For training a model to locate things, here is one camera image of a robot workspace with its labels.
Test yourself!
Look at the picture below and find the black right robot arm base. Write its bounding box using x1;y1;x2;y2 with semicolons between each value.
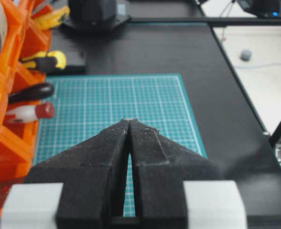
62;0;131;33

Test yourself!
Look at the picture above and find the yellow black screwdriver upper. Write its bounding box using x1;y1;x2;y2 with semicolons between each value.
20;51;67;73

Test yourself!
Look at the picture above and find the black aluminium table frame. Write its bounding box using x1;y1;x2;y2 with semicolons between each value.
128;0;281;187

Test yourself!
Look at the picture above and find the small grey cap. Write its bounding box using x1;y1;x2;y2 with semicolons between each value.
240;50;252;62

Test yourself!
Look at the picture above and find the green cutting mat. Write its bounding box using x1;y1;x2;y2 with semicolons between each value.
32;73;209;218

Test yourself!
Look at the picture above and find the thin white cable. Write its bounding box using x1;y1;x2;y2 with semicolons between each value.
220;0;281;70

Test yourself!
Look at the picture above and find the black table mat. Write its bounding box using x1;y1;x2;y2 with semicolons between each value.
0;22;281;229

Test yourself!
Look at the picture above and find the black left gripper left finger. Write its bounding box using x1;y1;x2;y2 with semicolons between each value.
25;120;129;229

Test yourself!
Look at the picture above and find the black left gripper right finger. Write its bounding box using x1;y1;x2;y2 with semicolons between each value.
129;120;223;229

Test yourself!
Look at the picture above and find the black handle screwdriver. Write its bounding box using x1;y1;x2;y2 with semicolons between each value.
8;82;54;104

